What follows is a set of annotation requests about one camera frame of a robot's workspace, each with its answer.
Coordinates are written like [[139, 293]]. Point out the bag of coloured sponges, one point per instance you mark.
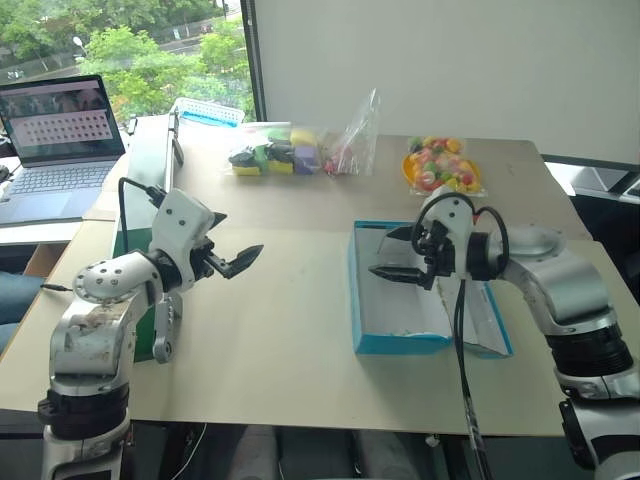
[[280, 155]]

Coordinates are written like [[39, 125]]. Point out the grey open laptop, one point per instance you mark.
[[55, 180]]

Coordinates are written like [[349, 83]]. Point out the silver metal bracket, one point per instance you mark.
[[162, 330]]

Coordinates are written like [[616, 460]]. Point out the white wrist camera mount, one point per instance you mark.
[[457, 215], [180, 225]]

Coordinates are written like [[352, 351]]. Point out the clear plastic bag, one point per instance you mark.
[[352, 150]]

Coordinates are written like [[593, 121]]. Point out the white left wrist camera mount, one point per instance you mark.
[[180, 225]]

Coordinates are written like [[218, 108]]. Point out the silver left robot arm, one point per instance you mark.
[[95, 325]]

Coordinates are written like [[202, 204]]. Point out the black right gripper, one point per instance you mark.
[[437, 252]]

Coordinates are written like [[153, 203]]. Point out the white perforated plastic basket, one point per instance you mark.
[[210, 111]]

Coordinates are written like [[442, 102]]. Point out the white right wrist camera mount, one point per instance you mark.
[[457, 215]]

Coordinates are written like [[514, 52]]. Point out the blue shallow cardboard box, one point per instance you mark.
[[400, 310]]

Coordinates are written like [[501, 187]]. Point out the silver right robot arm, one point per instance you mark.
[[565, 285]]

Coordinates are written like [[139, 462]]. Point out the blue fabric cushion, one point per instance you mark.
[[17, 305]]

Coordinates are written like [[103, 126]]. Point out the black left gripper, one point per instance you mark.
[[202, 262]]

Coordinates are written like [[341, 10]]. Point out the bag of colourful candies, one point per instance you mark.
[[440, 167]]

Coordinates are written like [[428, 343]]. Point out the black window pillar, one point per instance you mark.
[[252, 50]]

